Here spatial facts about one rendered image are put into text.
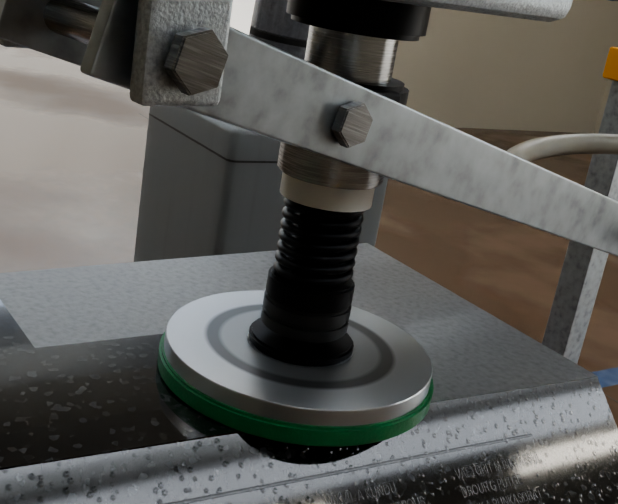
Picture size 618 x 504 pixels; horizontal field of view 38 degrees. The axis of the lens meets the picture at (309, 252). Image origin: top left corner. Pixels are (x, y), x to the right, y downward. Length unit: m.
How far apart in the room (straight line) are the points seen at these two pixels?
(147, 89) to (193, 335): 0.29
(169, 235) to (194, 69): 1.50
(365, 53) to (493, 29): 7.02
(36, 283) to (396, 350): 0.33
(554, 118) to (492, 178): 7.70
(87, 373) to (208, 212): 1.11
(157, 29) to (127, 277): 0.46
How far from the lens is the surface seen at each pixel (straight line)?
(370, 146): 0.60
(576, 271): 2.52
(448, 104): 7.47
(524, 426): 0.78
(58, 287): 0.83
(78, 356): 0.71
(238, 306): 0.76
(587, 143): 1.37
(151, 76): 0.45
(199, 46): 0.45
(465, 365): 0.80
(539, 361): 0.85
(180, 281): 0.87
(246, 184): 1.73
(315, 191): 0.64
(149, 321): 0.78
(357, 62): 0.62
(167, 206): 1.95
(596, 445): 0.83
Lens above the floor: 1.19
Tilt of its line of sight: 18 degrees down
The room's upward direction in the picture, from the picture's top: 10 degrees clockwise
